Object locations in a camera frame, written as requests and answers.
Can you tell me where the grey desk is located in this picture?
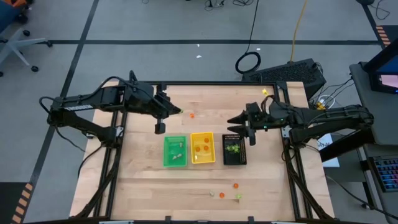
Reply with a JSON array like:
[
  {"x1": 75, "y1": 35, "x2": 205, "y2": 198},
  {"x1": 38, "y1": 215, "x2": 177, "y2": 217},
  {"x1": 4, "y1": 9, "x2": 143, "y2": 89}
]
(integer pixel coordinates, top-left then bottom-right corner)
[{"x1": 349, "y1": 61, "x2": 398, "y2": 147}]

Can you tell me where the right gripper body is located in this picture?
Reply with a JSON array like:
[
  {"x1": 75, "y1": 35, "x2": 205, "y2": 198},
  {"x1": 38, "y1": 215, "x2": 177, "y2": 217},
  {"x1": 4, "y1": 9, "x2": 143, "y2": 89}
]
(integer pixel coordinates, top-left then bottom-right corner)
[{"x1": 245, "y1": 101, "x2": 273, "y2": 146}]

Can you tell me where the green plastic basket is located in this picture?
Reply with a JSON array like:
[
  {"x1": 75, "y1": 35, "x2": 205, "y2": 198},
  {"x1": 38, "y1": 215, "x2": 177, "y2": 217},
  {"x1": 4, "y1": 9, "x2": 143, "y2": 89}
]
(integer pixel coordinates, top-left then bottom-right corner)
[{"x1": 163, "y1": 135, "x2": 188, "y2": 168}]

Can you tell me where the yellow floor cable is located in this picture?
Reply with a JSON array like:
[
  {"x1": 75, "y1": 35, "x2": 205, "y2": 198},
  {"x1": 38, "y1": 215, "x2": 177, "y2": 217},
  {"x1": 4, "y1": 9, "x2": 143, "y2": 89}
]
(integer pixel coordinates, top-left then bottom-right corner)
[{"x1": 290, "y1": 0, "x2": 309, "y2": 62}]

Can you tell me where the black floor cable bundle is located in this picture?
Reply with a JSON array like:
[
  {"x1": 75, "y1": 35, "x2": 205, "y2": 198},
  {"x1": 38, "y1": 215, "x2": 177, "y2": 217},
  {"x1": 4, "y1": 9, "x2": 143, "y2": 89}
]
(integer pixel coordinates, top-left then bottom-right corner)
[{"x1": 203, "y1": 0, "x2": 256, "y2": 7}]

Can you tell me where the white paper sheet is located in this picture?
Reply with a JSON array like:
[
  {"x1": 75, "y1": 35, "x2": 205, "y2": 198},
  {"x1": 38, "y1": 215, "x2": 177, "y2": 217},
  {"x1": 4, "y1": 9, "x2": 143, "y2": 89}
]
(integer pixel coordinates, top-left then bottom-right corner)
[{"x1": 316, "y1": 136, "x2": 340, "y2": 169}]

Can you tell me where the black orange-striped floor mat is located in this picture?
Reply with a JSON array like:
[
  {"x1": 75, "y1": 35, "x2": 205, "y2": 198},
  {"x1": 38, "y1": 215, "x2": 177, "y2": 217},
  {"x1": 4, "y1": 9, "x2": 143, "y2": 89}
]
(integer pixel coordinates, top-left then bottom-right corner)
[
  {"x1": 0, "y1": 182, "x2": 34, "y2": 224},
  {"x1": 374, "y1": 24, "x2": 398, "y2": 50}
]

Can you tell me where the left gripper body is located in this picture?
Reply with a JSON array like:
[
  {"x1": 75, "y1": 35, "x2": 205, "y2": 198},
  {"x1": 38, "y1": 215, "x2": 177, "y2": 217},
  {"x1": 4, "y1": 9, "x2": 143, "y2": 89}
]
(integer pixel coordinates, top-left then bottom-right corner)
[{"x1": 136, "y1": 82, "x2": 172, "y2": 135}]

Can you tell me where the black floor cable with plug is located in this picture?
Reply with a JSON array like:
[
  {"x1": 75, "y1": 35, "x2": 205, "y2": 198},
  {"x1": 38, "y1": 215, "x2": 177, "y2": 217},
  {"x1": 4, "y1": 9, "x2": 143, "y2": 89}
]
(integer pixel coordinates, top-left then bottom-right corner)
[{"x1": 323, "y1": 174, "x2": 398, "y2": 221}]

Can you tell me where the white cord with yellow plug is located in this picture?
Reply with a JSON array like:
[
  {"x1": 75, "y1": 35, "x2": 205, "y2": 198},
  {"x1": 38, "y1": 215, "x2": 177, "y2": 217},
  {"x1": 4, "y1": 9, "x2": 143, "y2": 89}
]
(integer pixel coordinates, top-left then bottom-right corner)
[{"x1": 312, "y1": 94, "x2": 337, "y2": 111}]

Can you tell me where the black coiled floor cable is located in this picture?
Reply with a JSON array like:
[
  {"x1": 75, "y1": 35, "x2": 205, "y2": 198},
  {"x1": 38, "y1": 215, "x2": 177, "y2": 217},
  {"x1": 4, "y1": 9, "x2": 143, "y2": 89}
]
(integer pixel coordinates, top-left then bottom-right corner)
[{"x1": 234, "y1": 0, "x2": 262, "y2": 75}]

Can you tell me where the black aluminium table frame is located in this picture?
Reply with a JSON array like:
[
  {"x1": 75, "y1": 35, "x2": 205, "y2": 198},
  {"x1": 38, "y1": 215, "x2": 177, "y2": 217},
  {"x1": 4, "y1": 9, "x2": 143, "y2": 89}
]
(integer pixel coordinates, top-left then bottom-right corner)
[{"x1": 70, "y1": 70, "x2": 335, "y2": 224}]

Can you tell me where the backlit computer keyboard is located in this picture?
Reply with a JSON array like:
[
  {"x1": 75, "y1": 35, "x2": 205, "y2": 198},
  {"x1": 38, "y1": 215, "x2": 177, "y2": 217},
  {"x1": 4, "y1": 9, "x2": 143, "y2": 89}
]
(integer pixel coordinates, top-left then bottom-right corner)
[{"x1": 371, "y1": 154, "x2": 398, "y2": 193}]

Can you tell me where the black computer tower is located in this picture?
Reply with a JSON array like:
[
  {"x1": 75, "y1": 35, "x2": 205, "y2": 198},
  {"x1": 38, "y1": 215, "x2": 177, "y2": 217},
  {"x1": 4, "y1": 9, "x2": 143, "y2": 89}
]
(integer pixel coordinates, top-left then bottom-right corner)
[{"x1": 241, "y1": 58, "x2": 327, "y2": 101}]

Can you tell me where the black plastic basket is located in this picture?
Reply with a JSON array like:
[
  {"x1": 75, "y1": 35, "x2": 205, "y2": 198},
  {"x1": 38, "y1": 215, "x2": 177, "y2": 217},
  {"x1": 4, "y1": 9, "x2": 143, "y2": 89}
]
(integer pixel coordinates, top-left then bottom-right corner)
[{"x1": 221, "y1": 133, "x2": 248, "y2": 166}]

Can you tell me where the black looped floor cable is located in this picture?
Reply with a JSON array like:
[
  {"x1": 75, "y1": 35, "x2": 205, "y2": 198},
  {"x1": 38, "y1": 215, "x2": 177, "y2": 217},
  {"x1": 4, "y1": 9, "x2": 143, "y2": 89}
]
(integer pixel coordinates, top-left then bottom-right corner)
[{"x1": 369, "y1": 0, "x2": 391, "y2": 21}]

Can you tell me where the black desk support beam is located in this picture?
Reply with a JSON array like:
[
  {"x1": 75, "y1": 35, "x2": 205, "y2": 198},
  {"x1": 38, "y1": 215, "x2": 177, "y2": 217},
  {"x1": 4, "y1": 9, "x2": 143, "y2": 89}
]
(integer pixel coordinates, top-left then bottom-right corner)
[{"x1": 319, "y1": 126, "x2": 376, "y2": 163}]

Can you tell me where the orange office chair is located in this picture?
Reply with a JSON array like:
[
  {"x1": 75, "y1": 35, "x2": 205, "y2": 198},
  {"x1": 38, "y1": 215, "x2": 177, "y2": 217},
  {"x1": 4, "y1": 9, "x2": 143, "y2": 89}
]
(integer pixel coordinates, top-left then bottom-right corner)
[{"x1": 3, "y1": 0, "x2": 34, "y2": 25}]

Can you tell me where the black computer monitor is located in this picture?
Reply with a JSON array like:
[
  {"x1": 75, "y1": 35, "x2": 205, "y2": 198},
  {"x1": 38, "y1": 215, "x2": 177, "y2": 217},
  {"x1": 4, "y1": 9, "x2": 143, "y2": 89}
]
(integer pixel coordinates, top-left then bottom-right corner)
[{"x1": 362, "y1": 37, "x2": 398, "y2": 95}]

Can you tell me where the blue office chair grey base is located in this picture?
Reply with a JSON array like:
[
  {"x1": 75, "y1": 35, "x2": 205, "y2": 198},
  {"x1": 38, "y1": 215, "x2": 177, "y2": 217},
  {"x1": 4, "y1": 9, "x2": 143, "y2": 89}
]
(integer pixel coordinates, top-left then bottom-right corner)
[{"x1": 0, "y1": 2, "x2": 53, "y2": 78}]

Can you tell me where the grey keyboard shelf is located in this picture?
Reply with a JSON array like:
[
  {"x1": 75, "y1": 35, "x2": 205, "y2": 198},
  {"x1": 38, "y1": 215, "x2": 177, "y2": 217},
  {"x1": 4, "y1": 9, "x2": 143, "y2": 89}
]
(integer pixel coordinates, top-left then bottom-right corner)
[{"x1": 357, "y1": 143, "x2": 398, "y2": 224}]

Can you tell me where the yellow plastic basket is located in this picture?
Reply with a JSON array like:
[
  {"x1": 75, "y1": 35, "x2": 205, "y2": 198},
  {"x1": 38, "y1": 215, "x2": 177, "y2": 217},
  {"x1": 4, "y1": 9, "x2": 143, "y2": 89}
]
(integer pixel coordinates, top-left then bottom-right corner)
[{"x1": 190, "y1": 131, "x2": 216, "y2": 165}]

